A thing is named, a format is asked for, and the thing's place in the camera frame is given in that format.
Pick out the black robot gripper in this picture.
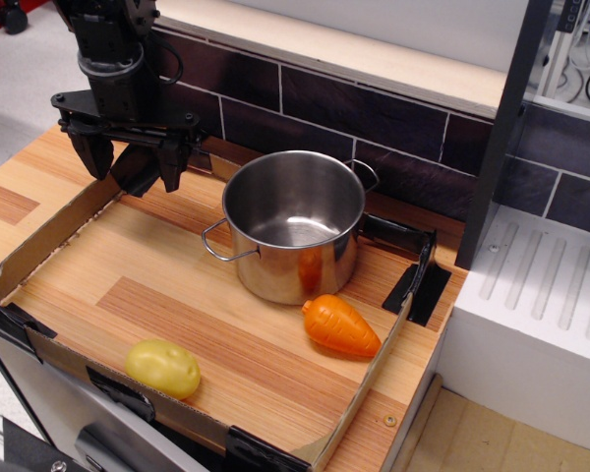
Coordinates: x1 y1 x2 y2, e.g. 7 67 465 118
51 42 199 193

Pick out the stainless steel pot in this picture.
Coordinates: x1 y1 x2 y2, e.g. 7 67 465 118
216 150 380 305

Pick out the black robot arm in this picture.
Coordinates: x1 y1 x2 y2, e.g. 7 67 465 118
51 1 201 197

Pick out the black caster wheel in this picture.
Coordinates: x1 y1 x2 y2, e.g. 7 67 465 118
0 0 29 35

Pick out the yellow plastic potato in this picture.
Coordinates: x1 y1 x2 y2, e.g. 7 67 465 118
125 339 202 400

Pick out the orange plastic carrot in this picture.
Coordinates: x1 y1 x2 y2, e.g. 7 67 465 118
301 294 382 358

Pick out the light wooden shelf ledge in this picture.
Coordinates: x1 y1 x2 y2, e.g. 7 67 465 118
157 1 506 119

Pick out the white dish drainer sink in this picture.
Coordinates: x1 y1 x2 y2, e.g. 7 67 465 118
437 206 590 449

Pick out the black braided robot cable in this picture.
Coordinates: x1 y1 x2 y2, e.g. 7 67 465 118
149 31 185 86

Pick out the dark grey vertical post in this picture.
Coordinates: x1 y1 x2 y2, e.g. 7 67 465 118
455 1 552 269

